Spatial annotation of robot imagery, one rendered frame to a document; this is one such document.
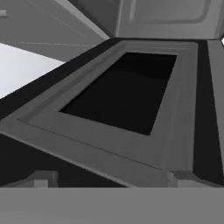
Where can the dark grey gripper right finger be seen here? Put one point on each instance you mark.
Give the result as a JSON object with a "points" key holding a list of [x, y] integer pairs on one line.
{"points": [[175, 178]]}

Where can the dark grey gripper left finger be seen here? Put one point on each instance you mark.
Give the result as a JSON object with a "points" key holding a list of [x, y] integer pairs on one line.
{"points": [[45, 176]]}

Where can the grey microwave door, black window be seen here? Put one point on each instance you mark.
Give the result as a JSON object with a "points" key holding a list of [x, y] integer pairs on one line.
{"points": [[175, 116]]}

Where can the black microwave oven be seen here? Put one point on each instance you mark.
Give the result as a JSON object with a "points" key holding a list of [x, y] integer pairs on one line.
{"points": [[205, 116]]}

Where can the plain grey cupboard door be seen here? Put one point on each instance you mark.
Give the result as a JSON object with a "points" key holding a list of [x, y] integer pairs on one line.
{"points": [[43, 26]]}

